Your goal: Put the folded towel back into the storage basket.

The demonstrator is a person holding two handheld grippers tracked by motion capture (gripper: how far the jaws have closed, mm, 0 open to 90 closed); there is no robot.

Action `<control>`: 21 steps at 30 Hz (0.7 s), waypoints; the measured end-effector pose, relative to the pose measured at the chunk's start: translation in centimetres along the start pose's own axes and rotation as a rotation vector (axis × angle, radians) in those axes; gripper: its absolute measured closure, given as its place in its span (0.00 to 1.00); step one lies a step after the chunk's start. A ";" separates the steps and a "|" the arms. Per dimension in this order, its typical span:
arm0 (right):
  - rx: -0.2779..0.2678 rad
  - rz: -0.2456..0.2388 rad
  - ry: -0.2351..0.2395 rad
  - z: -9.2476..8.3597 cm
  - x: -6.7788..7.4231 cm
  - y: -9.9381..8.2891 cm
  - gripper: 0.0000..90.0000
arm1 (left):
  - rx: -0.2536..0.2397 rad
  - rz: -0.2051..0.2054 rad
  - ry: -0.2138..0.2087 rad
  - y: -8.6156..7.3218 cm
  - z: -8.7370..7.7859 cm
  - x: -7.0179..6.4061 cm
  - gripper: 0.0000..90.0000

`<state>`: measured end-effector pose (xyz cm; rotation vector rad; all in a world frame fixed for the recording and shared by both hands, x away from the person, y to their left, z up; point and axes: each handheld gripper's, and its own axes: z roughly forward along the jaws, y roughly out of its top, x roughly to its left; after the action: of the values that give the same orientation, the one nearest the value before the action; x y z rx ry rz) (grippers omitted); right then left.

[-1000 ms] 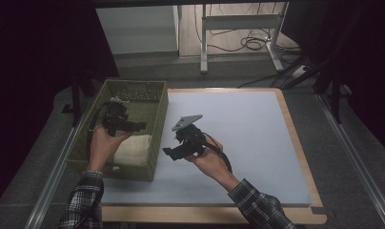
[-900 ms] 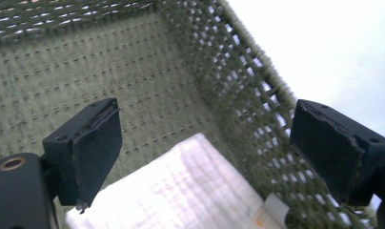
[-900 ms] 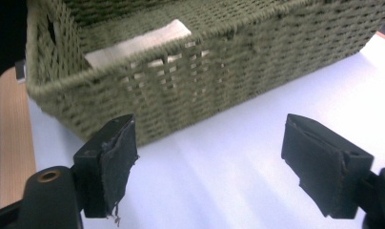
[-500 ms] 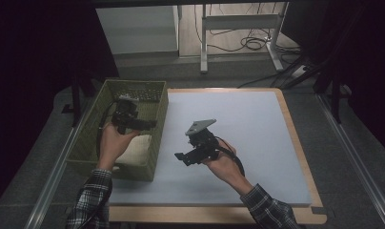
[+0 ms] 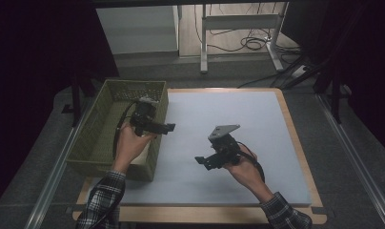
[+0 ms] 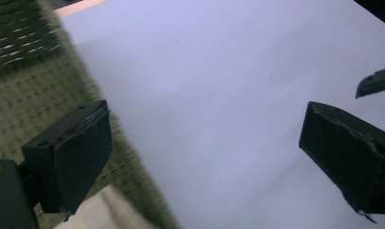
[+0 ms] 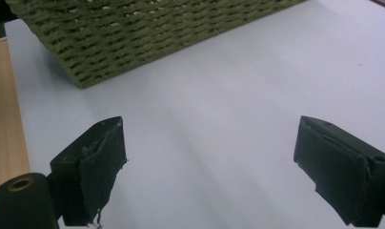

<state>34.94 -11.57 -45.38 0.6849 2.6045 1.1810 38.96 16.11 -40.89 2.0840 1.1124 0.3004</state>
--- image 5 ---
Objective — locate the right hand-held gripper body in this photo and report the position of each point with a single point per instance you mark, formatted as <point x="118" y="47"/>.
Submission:
<point x="227" y="148"/>

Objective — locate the white metal desk frame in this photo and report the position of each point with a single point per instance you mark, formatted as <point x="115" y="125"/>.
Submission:
<point x="238" y="21"/>

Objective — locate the wooden table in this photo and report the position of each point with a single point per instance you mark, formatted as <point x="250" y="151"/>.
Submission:
<point x="197" y="214"/>

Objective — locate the cream cloth with egg print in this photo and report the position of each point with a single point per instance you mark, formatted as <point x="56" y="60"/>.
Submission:
<point x="144" y="157"/>

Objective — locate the white cabinet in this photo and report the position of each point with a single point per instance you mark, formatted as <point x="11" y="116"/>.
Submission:
<point x="136" y="30"/>

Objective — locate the person's left hand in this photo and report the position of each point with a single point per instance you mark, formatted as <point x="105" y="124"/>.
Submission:
<point x="128" y="149"/>

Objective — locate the aluminium floor rail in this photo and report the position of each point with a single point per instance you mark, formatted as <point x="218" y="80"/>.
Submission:
<point x="54" y="178"/>
<point x="355" y="156"/>

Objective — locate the black metal stand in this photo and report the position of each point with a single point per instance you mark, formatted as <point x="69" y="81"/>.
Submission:
<point x="75" y="101"/>
<point x="335" y="92"/>

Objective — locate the dark curtain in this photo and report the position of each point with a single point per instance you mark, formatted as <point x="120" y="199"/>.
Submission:
<point x="368" y="63"/>
<point x="31" y="63"/>

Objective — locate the person's right hand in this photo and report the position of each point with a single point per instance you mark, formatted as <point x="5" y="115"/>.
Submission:
<point x="247" y="173"/>

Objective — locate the green woven basket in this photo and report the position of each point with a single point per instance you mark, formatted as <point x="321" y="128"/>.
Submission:
<point x="95" y="133"/>

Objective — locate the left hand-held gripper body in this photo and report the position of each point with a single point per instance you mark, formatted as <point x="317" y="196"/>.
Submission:
<point x="143" y="116"/>

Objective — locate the white power strip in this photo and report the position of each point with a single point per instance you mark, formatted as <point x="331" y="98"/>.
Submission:
<point x="299" y="71"/>

